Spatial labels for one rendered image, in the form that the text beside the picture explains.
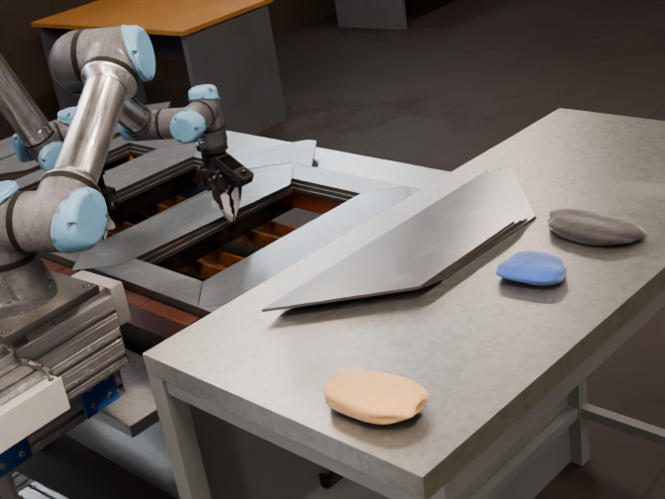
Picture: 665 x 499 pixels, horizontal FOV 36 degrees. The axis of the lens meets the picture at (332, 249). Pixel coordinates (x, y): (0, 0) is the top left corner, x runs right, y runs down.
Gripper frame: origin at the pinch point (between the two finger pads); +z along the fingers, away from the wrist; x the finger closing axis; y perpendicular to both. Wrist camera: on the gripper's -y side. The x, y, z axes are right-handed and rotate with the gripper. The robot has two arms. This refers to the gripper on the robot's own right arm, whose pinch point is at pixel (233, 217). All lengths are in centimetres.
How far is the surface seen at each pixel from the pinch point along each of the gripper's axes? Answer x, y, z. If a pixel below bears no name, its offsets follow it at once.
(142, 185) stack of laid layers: -7, 50, 2
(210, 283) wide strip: 27.8, -22.7, 0.8
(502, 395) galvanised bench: 55, -124, -19
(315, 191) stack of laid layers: -27.4, -3.3, 2.9
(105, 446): 45, 15, 51
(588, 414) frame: -52, -72, 67
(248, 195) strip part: -13.6, 8.8, 0.7
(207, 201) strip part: -5.4, 17.1, 0.7
